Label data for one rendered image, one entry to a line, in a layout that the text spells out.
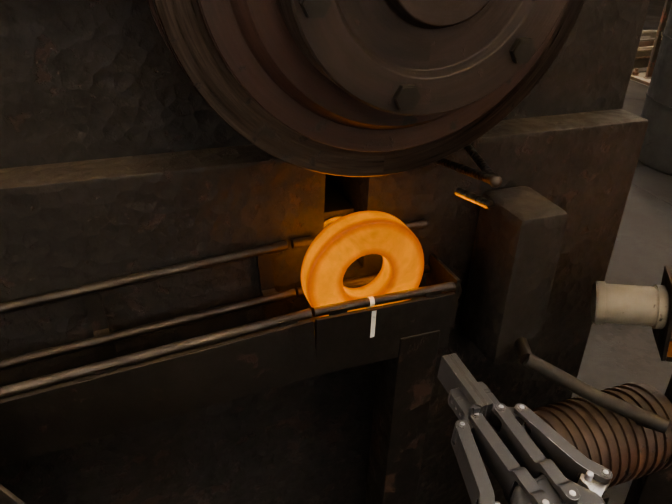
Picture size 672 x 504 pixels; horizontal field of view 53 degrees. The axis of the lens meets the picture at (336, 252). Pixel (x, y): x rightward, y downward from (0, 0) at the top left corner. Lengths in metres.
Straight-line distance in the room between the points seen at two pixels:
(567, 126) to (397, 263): 0.33
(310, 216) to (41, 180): 0.31
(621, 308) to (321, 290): 0.41
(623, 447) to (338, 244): 0.49
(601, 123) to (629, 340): 1.22
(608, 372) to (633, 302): 1.05
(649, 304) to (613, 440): 0.19
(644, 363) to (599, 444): 1.12
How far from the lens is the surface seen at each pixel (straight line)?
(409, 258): 0.84
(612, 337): 2.17
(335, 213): 0.90
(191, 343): 0.78
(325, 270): 0.80
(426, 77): 0.63
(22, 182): 0.78
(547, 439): 0.63
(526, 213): 0.89
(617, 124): 1.06
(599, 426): 1.01
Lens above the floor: 1.17
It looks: 30 degrees down
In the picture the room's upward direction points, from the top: 3 degrees clockwise
